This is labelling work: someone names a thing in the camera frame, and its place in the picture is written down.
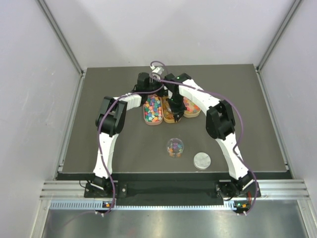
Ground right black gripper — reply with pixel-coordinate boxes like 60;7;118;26
166;94;187;121

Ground yellow tray of popsicle candies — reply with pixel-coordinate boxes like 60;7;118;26
162;96;176;123

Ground orange tray of star candies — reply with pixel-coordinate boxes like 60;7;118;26
183;97;201;118

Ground pink tray of block candies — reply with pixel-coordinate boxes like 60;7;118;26
143;94;163;125

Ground silver metal scoop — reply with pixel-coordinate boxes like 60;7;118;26
166;104;173;114

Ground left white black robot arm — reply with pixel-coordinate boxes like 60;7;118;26
91;73;163;197

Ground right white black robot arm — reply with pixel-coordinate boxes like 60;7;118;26
162;73;259;198

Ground clear round plastic jar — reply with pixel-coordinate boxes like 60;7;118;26
166;138;184;158

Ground clear round jar lid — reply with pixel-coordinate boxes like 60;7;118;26
193;152;211;170

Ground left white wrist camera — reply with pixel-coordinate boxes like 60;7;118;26
150;65;166;80

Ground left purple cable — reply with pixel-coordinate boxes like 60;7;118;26
94;60;166;216

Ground purple cable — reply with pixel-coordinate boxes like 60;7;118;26
94;60;166;216
160;79;259;216

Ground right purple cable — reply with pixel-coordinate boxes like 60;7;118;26
160;79;259;216

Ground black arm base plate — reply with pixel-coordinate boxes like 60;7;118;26
84;181;261;199

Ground slotted cable duct rail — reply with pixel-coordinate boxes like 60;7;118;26
50;200;247;211

